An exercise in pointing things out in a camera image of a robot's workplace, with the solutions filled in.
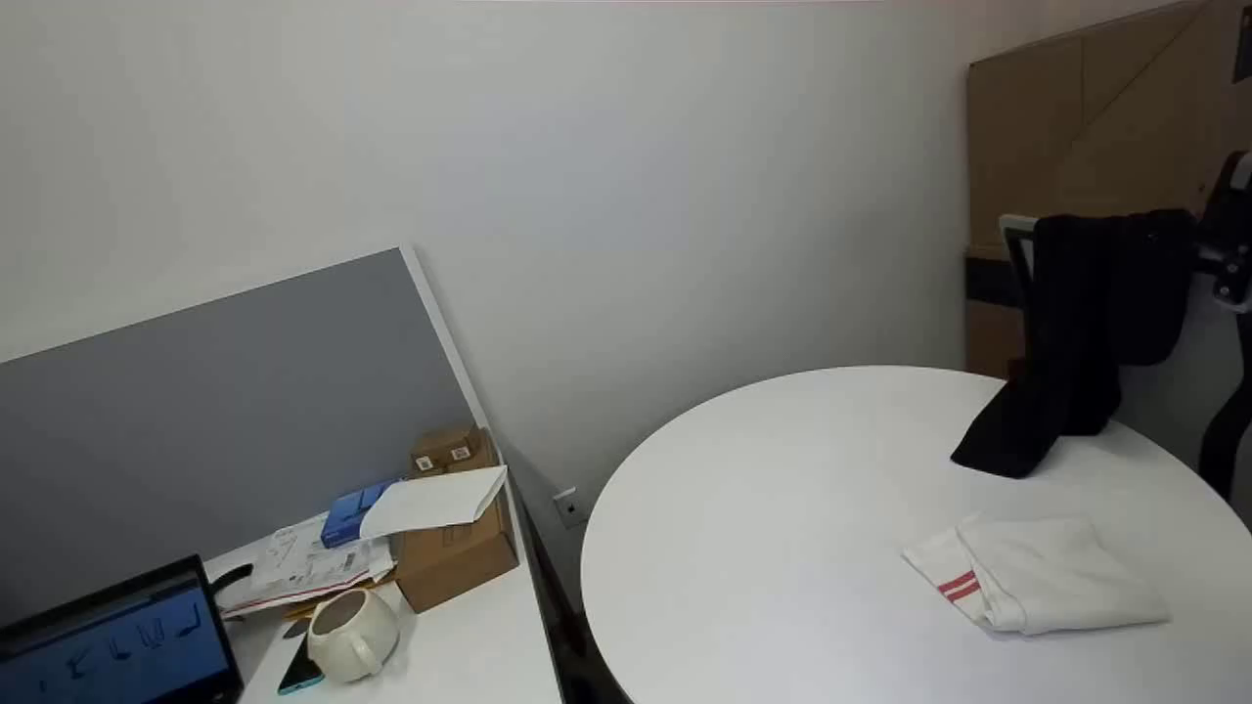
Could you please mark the small cardboard box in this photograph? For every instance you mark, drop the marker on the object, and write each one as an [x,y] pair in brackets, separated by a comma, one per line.
[452,452]

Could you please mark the white towel with red stripes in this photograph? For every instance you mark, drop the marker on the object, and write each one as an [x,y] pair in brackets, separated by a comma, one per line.
[1042,573]

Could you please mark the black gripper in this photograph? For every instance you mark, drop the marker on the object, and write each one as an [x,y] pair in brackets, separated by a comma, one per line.
[1238,216]

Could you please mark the clear tape roll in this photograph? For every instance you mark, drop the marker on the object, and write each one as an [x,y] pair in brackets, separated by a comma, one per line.
[353,635]

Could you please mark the large cardboard box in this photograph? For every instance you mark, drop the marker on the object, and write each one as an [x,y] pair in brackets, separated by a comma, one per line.
[452,556]

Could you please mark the grey partition panel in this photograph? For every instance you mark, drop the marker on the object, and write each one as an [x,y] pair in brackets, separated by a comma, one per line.
[196,405]

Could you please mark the printed paper sheets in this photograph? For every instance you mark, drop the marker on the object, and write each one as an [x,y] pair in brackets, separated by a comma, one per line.
[295,569]

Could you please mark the brown cardboard sheet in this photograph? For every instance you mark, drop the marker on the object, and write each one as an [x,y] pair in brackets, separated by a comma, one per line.
[1099,118]

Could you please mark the black laptop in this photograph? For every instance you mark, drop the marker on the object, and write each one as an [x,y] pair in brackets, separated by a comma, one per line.
[119,645]

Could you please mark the blue cloth item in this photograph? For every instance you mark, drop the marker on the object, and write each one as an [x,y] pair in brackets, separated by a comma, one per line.
[351,513]

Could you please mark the black jacket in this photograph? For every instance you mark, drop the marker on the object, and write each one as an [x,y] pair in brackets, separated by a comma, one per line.
[1089,326]

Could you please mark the white envelope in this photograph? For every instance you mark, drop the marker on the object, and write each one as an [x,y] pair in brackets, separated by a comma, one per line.
[435,500]

